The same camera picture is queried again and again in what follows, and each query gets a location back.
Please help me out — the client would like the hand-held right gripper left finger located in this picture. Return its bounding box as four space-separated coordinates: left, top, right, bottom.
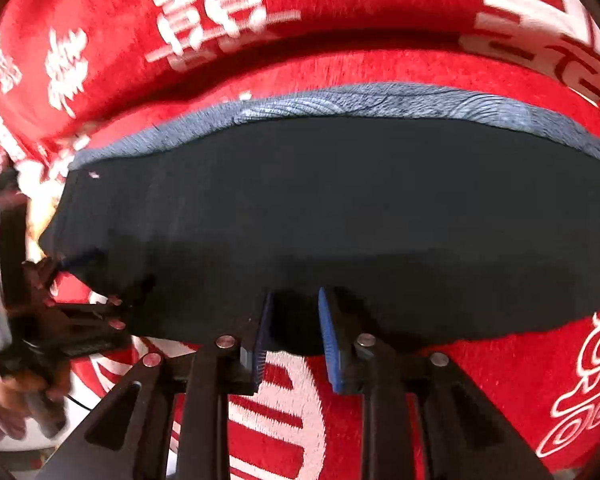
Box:
32 289 276 480

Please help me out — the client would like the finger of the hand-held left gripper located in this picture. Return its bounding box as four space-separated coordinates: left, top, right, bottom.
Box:
35 274 156 358
22 249 101 291

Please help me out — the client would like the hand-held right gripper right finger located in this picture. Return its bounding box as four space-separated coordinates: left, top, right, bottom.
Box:
317 286 556 480

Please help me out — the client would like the black pants grey waistband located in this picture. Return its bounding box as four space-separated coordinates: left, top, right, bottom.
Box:
39 82 600 356

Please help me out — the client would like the person's left hand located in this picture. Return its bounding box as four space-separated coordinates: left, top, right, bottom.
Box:
0 352 73 443

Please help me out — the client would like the red printed blanket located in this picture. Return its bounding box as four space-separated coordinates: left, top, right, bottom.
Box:
0 0 600 480

